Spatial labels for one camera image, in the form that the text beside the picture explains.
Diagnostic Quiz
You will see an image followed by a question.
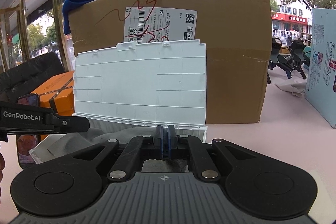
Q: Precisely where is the white plastic storage box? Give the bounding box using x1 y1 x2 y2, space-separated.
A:
28 39 208 164

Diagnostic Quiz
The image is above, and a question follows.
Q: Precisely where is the person hand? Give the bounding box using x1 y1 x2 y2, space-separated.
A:
0 152 5 212

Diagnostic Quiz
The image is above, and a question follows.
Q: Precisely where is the smartphone with lit screen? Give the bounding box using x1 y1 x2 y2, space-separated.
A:
15 93 41 169

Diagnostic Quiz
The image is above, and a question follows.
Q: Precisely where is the black leather chair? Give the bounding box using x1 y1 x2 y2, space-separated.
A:
0 52 65 103

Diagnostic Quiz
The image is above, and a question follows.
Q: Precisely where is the crumpled white paper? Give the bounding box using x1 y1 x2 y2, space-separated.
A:
275 79 307 98

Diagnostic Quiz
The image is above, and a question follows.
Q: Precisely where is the light blue cardboard box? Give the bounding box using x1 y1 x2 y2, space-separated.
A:
305 9 336 128

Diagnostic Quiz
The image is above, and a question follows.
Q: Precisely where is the black idle gripper device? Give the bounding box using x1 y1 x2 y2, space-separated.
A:
268 38 310 80

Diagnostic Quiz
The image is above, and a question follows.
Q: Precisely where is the large brown cardboard box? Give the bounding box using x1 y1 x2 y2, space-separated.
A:
68 0 272 124

